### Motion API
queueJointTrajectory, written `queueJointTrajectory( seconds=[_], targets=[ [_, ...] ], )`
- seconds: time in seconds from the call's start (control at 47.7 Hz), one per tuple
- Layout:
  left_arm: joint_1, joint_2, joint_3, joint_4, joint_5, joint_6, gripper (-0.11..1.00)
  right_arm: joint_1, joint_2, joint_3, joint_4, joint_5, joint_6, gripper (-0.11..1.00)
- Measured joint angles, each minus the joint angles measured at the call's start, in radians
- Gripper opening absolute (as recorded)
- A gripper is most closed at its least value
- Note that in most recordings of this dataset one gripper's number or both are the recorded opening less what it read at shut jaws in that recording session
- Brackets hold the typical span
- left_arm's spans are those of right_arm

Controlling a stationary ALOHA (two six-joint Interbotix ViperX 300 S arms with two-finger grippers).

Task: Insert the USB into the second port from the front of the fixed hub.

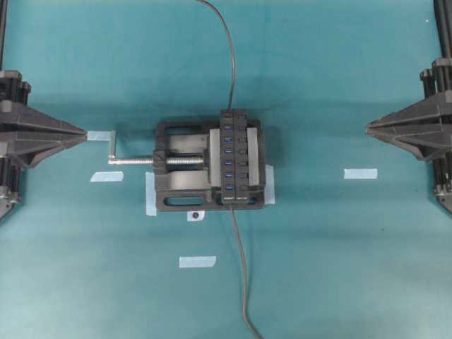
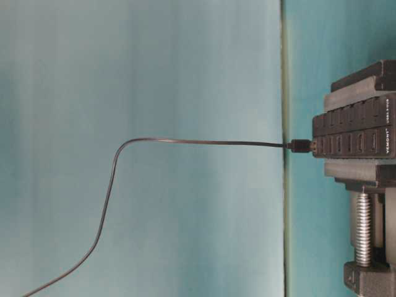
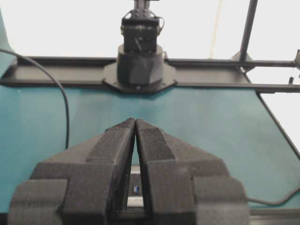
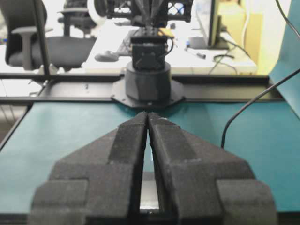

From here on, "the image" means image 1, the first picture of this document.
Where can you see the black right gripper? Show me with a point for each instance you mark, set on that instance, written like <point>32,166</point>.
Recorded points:
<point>432,146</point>

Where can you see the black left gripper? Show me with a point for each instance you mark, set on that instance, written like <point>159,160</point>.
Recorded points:
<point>45,136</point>

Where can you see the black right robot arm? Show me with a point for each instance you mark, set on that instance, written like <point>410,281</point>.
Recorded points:
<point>424,128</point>

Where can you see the black multiport USB hub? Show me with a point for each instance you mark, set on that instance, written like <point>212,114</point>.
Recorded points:
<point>233,155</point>

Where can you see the blue tape strip left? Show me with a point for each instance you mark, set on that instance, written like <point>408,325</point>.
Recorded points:
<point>108,176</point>

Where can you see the blue tape strip near crank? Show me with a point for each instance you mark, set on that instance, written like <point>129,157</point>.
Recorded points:
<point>98,135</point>

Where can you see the blue tape strip right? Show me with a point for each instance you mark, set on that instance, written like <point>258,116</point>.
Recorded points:
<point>360,174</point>

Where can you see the blue tape under vise left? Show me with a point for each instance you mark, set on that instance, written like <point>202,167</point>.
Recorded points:
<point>150,195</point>

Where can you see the blue tape under vise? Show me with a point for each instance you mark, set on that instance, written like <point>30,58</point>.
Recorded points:
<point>269,192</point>
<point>150,195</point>

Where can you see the black bench vise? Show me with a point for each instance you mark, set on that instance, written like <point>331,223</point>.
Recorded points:
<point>194,170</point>

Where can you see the blue tape under vise right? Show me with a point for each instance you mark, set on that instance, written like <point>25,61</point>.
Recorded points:
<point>269,192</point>

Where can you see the white tape with dark dot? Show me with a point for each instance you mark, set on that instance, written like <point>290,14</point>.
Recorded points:
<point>195,216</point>

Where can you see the blue tape strip bottom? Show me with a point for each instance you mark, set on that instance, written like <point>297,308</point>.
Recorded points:
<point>197,261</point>

